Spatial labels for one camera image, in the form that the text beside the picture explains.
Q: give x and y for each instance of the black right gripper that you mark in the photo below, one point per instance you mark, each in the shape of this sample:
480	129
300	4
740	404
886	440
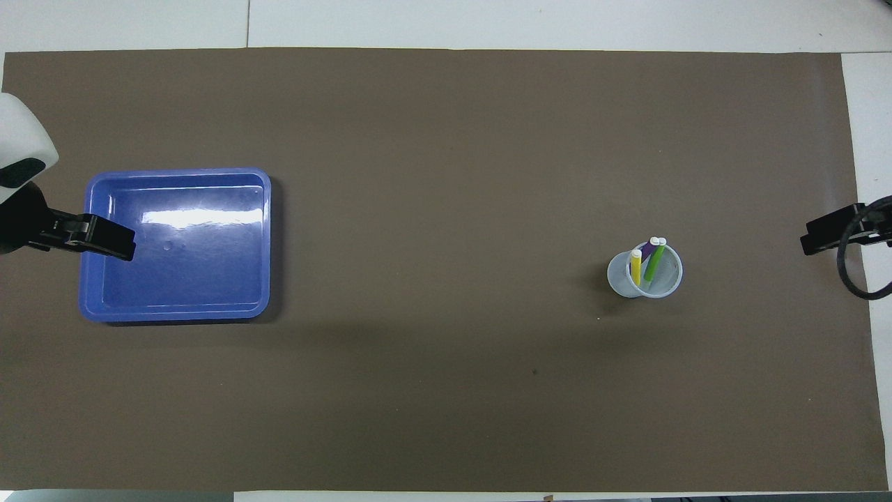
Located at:
879	223

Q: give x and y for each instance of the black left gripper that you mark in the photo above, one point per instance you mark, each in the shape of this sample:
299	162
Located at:
17	219

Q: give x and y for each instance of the green pen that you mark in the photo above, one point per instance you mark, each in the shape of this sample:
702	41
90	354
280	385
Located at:
654	265

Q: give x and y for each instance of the purple pen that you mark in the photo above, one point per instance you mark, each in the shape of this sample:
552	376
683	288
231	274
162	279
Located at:
648	248

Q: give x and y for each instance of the yellow pen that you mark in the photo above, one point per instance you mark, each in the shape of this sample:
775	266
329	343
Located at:
635	268

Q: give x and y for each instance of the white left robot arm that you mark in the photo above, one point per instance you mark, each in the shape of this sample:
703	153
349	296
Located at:
21	139

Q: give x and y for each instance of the blue plastic tray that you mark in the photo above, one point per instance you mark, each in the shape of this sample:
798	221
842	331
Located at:
188	272

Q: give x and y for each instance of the translucent plastic cup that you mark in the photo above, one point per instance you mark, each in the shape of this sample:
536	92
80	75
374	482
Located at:
670	275

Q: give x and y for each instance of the brown table mat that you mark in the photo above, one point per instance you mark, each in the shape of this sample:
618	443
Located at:
446	383

